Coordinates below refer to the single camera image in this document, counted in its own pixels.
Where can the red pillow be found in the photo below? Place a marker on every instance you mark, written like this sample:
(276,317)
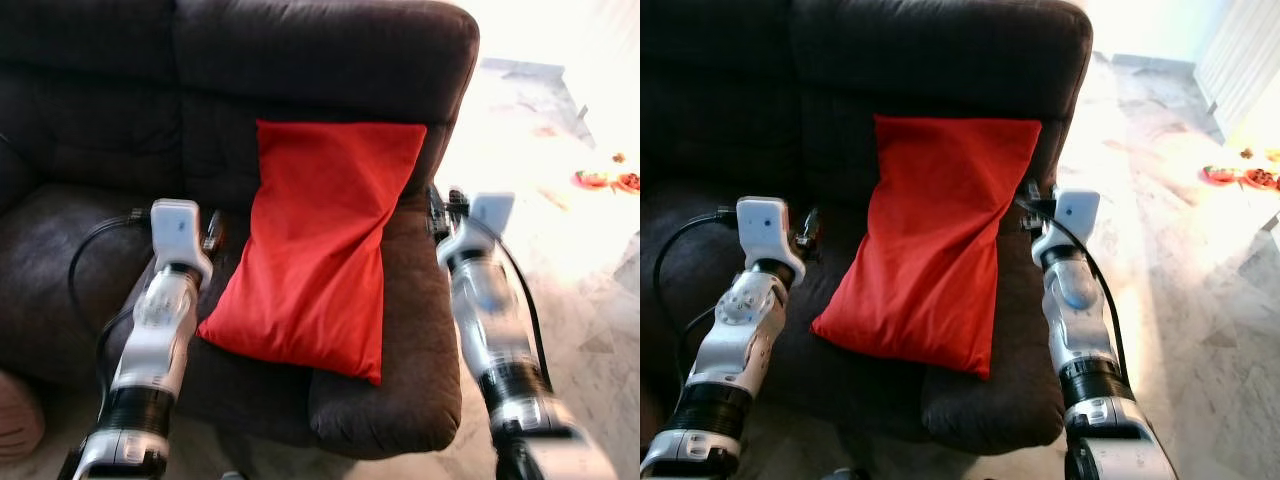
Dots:
(310,250)
(930,240)

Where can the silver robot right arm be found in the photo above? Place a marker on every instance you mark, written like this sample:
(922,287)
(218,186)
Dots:
(490,320)
(1078,300)

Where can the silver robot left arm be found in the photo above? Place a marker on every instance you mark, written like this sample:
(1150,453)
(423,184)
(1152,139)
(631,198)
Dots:
(740,340)
(160,330)

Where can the grey-brown fabric sofa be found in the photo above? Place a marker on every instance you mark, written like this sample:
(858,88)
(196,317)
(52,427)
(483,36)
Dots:
(100,100)
(740,100)

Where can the small red object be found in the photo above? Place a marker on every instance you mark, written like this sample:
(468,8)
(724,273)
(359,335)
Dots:
(1220,176)
(1260,180)
(627,183)
(592,181)

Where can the white pleated curtain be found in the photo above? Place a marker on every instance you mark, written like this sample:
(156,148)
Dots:
(1245,50)

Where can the pink round pouf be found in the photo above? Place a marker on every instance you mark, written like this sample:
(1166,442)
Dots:
(18,415)

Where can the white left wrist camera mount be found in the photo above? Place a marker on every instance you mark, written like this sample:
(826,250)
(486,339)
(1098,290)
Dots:
(762,230)
(178,230)

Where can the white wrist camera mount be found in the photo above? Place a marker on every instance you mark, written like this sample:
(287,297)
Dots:
(1078,215)
(178,230)
(490,215)
(762,230)

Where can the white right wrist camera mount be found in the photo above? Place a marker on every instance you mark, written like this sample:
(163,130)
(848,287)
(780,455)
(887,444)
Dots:
(490,215)
(1078,215)

